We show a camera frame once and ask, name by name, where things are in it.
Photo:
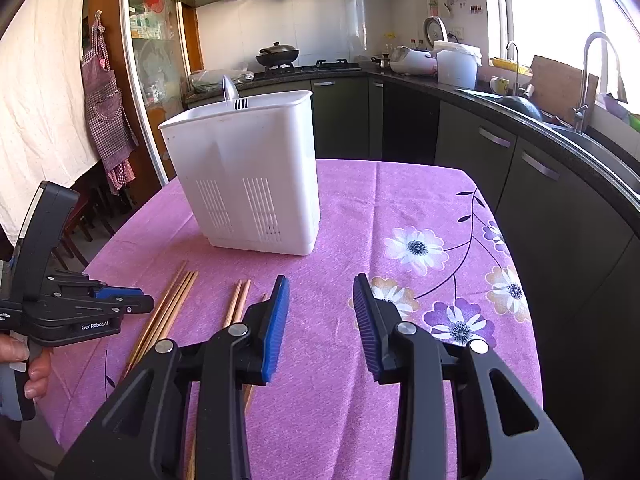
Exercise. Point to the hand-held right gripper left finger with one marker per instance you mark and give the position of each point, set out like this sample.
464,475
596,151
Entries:
275,330

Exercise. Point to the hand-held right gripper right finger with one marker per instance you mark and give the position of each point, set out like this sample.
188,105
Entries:
366,330

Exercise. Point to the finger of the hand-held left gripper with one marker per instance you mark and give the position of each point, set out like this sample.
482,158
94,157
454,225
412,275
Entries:
120,292
140,305

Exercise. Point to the white plastic utensil holder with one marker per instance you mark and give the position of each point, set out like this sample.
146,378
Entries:
250,170

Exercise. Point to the person's left hand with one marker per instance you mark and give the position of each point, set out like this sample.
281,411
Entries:
39,370

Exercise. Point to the dark wooden chair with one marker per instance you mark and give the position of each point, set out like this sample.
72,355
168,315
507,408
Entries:
82,220

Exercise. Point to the purple floral tablecloth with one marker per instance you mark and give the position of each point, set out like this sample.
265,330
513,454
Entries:
350,220

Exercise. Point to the red checked apron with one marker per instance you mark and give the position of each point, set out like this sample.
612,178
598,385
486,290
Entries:
102,105

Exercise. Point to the white curtain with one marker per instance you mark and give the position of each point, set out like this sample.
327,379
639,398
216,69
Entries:
40,85

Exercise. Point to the glass sliding door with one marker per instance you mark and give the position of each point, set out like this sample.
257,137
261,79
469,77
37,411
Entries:
150,60

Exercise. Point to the dark green base cabinets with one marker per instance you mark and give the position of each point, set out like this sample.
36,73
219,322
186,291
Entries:
550,220

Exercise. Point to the plastic bag of vegetables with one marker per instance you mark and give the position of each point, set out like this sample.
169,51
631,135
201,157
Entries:
215,80

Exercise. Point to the metal spoon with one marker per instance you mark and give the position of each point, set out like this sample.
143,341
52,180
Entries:
229,91

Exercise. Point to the black gas stove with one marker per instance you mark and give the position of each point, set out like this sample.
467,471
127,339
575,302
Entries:
320,66

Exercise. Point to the dark round pan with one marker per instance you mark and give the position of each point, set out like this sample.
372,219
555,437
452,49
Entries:
520,107

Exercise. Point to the white rice cooker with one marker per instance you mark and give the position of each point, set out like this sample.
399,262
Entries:
412,60

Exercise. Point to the black wok with lid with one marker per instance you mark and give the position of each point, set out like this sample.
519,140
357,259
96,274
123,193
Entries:
277,54

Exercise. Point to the white lidded bucket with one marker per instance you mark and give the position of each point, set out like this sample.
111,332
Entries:
457,67

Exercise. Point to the white mug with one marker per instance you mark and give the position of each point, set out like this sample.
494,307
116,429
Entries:
499,85

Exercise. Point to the steel kitchen sink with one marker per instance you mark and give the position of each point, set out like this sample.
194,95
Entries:
600,147

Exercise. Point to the yellow basket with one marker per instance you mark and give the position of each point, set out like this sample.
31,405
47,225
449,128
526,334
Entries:
510,66

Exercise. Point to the round silver cooker lid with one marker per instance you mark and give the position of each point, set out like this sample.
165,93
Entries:
434,32

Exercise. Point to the wooden cutting board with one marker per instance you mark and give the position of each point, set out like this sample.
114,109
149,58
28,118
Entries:
560,87

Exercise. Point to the small thin faucet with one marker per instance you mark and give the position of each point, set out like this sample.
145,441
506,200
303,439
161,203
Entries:
515,57

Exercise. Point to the tall steel faucet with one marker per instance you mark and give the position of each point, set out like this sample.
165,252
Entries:
582,85

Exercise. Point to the green plastic basin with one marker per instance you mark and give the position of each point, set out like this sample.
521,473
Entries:
635,122

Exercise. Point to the kitchen window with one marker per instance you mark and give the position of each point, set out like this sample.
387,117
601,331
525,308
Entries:
550,0

